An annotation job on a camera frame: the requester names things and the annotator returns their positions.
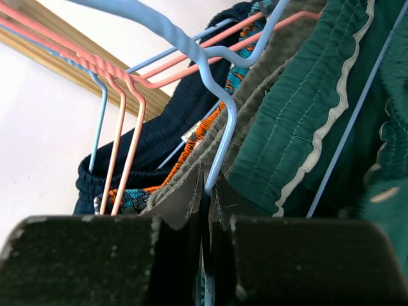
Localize navy blue shorts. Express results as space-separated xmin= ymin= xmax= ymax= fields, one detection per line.
xmin=73 ymin=1 xmax=265 ymax=215

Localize patterned orange blue shorts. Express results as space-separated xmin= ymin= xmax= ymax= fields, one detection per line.
xmin=94 ymin=1 xmax=279 ymax=215

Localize light blue wire hanger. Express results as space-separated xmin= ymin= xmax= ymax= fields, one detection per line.
xmin=69 ymin=1 xmax=407 ymax=218

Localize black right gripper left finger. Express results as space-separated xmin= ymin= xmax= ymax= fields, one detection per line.
xmin=0 ymin=162 xmax=205 ymax=306

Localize green shorts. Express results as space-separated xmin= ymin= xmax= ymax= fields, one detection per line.
xmin=227 ymin=1 xmax=407 ymax=261

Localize pink wire hanger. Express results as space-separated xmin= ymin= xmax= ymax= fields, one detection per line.
xmin=0 ymin=11 xmax=265 ymax=216
xmin=1 ymin=1 xmax=321 ymax=215

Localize grey shorts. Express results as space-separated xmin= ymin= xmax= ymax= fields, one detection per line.
xmin=130 ymin=17 xmax=316 ymax=212

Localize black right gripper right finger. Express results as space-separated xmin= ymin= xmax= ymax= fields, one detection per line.
xmin=208 ymin=173 xmax=408 ymax=306

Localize wooden clothes rack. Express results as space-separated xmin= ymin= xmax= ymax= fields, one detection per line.
xmin=1 ymin=1 xmax=170 ymax=121

